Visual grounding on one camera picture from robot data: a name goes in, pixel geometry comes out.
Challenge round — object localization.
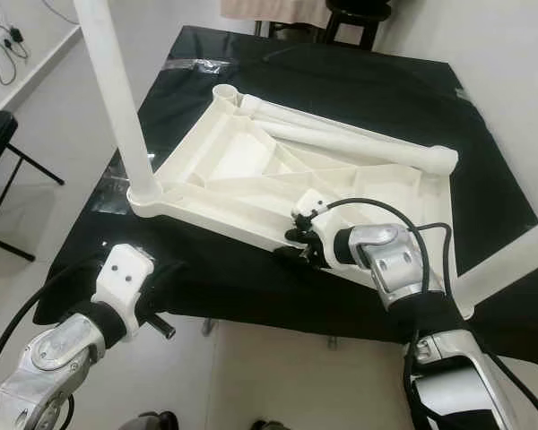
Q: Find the white plastic table top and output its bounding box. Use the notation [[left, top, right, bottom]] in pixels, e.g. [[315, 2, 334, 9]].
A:
[[126, 82, 460, 292]]

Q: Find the clear crossed tape patch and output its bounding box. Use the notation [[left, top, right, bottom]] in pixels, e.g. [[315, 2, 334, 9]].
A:
[[94, 148, 153, 216]]

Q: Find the grey robot left leg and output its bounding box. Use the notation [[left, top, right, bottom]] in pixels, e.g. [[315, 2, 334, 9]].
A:
[[139, 410, 178, 430]]

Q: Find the clear tape strip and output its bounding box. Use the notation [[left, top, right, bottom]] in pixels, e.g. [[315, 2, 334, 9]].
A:
[[166, 56, 232, 74]]

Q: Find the beige hanging cloth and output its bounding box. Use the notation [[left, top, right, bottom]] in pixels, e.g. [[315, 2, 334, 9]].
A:
[[220, 0, 333, 30]]

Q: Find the black round stool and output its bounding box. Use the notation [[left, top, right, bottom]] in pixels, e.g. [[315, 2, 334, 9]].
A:
[[318, 0, 395, 50]]

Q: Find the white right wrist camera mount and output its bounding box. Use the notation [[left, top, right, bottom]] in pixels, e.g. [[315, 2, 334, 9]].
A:
[[291, 188, 351, 270]]

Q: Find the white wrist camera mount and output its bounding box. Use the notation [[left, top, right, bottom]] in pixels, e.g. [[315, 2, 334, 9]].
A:
[[91, 244, 155, 346], [291, 188, 351, 270]]

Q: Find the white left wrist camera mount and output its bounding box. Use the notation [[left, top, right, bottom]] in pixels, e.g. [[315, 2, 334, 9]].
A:
[[91, 244, 155, 346]]

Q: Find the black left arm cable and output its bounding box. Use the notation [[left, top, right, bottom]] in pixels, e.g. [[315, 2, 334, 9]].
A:
[[0, 260, 100, 395]]

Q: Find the black power cable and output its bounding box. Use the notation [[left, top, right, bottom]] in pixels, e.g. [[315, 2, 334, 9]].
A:
[[0, 0, 82, 89]]

